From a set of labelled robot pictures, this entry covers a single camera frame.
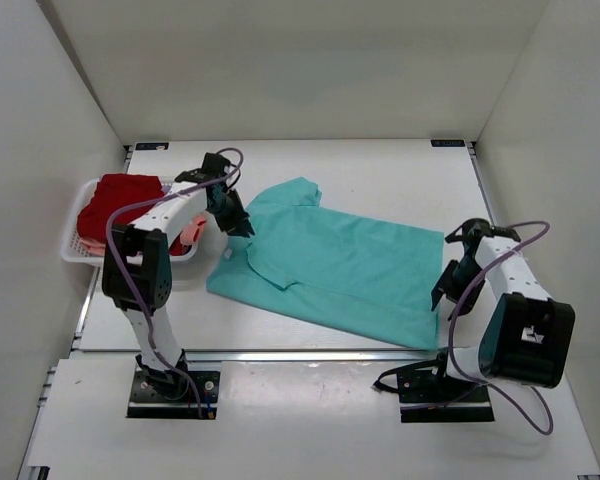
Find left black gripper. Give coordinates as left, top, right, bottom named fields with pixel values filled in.
left=208, top=188, right=254, bottom=239

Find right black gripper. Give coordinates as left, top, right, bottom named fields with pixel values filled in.
left=432, top=256, right=485, bottom=318

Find teal t shirt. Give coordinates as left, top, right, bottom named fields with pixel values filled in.
left=206, top=177, right=444, bottom=350

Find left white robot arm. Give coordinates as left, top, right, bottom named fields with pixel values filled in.
left=102, top=147, right=255, bottom=406

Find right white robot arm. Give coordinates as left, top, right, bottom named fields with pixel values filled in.
left=373, top=218, right=575, bottom=404

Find red t shirt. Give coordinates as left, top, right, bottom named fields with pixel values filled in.
left=76, top=173, right=164, bottom=243

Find white plastic laundry basket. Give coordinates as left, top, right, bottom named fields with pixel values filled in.
left=61, top=175, right=200, bottom=267

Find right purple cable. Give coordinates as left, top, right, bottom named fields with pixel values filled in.
left=400, top=221, right=554, bottom=435

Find purple cable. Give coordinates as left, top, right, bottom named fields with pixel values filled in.
left=104, top=148, right=244, bottom=419
left=400, top=221, right=554, bottom=435

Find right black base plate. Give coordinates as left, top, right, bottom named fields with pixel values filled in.
left=397, top=370, right=495, bottom=424

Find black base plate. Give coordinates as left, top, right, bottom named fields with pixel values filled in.
left=397, top=370, right=495, bottom=424
left=126, top=370, right=221, bottom=421

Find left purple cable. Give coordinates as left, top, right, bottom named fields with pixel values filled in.
left=104, top=148, right=244, bottom=419

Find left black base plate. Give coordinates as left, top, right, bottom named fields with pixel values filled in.
left=126, top=370, right=221, bottom=421

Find aluminium rail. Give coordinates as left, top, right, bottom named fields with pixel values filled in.
left=69, top=348, right=451, bottom=365

